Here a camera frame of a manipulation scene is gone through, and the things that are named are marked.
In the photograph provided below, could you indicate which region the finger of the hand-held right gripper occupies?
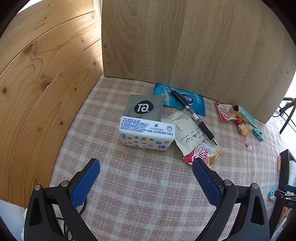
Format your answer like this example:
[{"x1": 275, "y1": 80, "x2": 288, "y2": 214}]
[{"x1": 275, "y1": 184, "x2": 296, "y2": 200}]

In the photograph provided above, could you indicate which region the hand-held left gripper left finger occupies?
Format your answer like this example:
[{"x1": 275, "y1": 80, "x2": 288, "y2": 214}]
[{"x1": 24, "y1": 158, "x2": 101, "y2": 241}]

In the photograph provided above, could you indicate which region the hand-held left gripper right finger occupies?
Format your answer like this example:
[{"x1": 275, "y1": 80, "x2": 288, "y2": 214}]
[{"x1": 192, "y1": 158, "x2": 270, "y2": 241}]

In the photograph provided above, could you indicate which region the red creamer sachet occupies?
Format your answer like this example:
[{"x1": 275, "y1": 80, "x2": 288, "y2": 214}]
[
  {"x1": 182, "y1": 140, "x2": 221, "y2": 166},
  {"x1": 215, "y1": 100, "x2": 238, "y2": 122}
]

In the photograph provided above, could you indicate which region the torn white paper packet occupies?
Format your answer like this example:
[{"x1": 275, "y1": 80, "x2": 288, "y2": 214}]
[{"x1": 161, "y1": 111, "x2": 208, "y2": 156}]

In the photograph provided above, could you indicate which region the black pen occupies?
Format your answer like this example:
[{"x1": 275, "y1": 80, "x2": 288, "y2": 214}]
[{"x1": 169, "y1": 88, "x2": 218, "y2": 146}]

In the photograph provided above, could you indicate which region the blue clothes clip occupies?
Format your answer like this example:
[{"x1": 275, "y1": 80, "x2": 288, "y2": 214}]
[{"x1": 252, "y1": 128, "x2": 264, "y2": 142}]

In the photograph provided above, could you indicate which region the cartoon doll keychain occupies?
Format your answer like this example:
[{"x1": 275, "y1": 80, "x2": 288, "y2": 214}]
[{"x1": 235, "y1": 118, "x2": 252, "y2": 151}]

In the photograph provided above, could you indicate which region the white star print tissue pack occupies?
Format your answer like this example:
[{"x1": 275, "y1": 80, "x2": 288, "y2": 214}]
[{"x1": 118, "y1": 115, "x2": 175, "y2": 151}]

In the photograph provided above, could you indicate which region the grey packet with black circle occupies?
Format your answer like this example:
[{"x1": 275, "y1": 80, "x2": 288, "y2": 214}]
[{"x1": 122, "y1": 94, "x2": 164, "y2": 122}]

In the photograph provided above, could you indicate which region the pink checked tablecloth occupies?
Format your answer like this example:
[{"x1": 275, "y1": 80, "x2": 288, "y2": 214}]
[{"x1": 50, "y1": 76, "x2": 296, "y2": 241}]

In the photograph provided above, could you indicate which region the black tripod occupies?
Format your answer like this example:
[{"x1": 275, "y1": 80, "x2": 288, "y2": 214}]
[{"x1": 272, "y1": 97, "x2": 296, "y2": 135}]

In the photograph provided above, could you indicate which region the teal tube with black cap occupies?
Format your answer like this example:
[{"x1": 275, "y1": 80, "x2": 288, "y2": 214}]
[{"x1": 232, "y1": 105, "x2": 258, "y2": 128}]

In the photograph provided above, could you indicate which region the blue wet wipe packet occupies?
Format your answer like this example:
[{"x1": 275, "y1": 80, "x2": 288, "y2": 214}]
[{"x1": 153, "y1": 83, "x2": 206, "y2": 116}]

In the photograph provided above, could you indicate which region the pine plank panel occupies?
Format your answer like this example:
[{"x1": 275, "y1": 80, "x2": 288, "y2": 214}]
[{"x1": 0, "y1": 0, "x2": 104, "y2": 208}]

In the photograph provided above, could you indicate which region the light oak wooden board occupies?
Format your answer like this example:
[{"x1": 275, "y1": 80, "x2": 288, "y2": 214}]
[{"x1": 101, "y1": 0, "x2": 296, "y2": 124}]

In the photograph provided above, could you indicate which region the black cable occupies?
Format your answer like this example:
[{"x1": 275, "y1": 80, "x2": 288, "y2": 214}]
[{"x1": 57, "y1": 199, "x2": 89, "y2": 241}]

